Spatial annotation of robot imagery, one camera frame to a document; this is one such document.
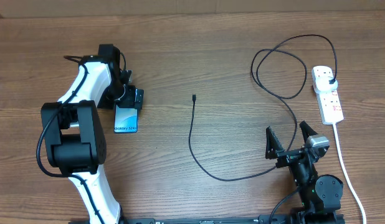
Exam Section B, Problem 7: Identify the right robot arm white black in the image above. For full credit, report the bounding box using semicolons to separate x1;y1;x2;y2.
259;121;345;224

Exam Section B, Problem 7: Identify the white power strip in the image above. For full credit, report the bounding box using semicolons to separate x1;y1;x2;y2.
311;65;344;125

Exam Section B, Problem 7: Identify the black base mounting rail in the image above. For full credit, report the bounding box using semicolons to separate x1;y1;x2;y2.
68;213;346;224

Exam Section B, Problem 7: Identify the black USB charging cable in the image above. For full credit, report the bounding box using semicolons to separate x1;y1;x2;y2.
188;34;338;182

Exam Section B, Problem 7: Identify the Samsung Galaxy smartphone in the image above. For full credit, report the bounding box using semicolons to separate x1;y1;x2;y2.
114;106;138;134

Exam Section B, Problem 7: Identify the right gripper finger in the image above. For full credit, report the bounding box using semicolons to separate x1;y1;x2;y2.
265;126;284;159
299;121;318;144

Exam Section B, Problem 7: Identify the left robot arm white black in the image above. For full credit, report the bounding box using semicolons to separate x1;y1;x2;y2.
36;44;144;223

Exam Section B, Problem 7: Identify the white charger adapter plug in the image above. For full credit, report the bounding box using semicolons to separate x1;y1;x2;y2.
313;77;338;94

